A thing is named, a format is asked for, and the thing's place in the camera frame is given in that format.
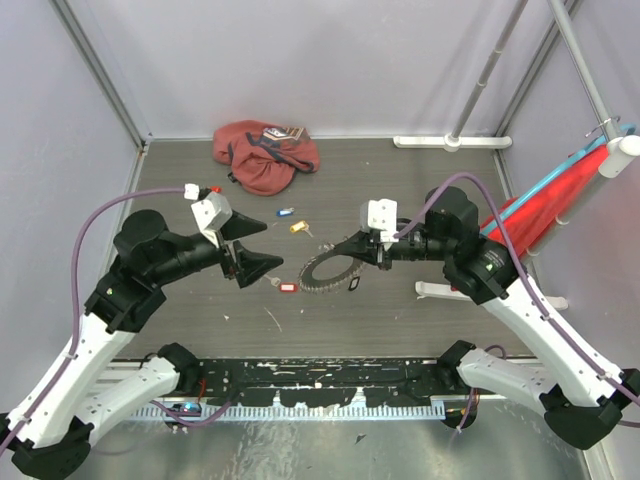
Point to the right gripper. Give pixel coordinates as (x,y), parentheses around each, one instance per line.
(367,247)

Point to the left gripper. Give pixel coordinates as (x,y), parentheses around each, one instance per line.
(250,265)

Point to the silver key with black tag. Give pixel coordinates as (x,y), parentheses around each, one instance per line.
(354,283)

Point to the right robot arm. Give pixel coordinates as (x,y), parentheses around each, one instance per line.
(579,393)

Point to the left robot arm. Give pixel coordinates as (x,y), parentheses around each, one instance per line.
(53,430)

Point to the key with blue tag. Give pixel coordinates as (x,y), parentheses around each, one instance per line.
(285,212)

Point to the key with red white tag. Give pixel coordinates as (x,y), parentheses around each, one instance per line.
(283,287)

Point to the key with yellow tag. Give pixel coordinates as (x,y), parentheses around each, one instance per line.
(300,227)

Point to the red crumpled shirt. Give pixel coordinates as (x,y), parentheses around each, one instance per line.
(264,157)

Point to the white rack base bar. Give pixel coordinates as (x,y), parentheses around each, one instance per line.
(452,144)

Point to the red cloth on hanger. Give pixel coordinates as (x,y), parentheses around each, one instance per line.
(531,223)

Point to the grey rack pole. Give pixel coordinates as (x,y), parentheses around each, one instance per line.
(488,68)

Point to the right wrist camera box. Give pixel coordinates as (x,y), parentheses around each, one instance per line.
(380,216)

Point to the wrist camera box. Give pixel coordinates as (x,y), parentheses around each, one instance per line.
(380,216)
(212,212)

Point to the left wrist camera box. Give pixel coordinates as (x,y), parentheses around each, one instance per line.
(212,212)

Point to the white slotted cable duct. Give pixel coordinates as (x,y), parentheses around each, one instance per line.
(357,410)

